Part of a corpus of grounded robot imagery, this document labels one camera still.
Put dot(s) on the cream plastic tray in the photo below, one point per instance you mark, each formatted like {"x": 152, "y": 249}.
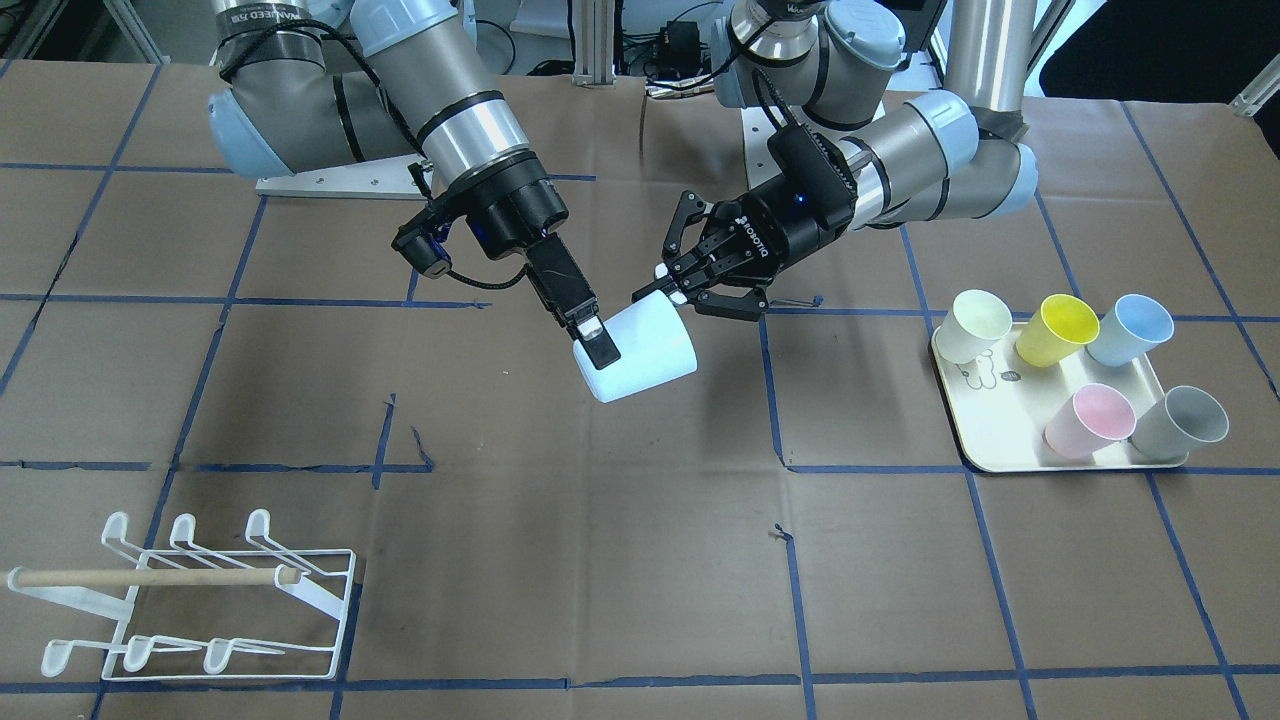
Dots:
{"x": 1001, "y": 405}

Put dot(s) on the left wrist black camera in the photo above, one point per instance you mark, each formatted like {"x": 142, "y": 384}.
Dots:
{"x": 819, "y": 172}

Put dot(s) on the yellow cup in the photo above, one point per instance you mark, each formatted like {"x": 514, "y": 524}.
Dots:
{"x": 1061, "y": 326}

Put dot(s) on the grey cup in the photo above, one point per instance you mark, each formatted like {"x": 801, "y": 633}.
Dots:
{"x": 1185, "y": 419}

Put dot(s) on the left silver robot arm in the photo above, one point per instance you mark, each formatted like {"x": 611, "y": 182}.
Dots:
{"x": 818, "y": 70}

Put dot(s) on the white wire cup rack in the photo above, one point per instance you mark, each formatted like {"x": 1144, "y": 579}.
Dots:
{"x": 185, "y": 613}

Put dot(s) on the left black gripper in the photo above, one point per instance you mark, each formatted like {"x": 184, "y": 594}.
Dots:
{"x": 768, "y": 225}

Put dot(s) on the wrist black camera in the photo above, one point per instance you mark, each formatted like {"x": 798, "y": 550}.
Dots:
{"x": 421, "y": 244}
{"x": 819, "y": 172}

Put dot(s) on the cream white cup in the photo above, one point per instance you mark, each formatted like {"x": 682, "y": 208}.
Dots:
{"x": 978, "y": 319}

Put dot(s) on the light blue cup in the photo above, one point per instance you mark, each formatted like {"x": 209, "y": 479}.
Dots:
{"x": 1135, "y": 325}
{"x": 654, "y": 347}

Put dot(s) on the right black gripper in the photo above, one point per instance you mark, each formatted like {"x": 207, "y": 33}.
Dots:
{"x": 512, "y": 215}

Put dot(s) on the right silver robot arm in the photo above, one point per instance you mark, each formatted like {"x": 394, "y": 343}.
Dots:
{"x": 419, "y": 87}

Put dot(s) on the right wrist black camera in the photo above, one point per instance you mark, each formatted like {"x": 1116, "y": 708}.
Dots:
{"x": 421, "y": 244}

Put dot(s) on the pink cup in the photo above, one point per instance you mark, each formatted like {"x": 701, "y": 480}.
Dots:
{"x": 1095, "y": 417}

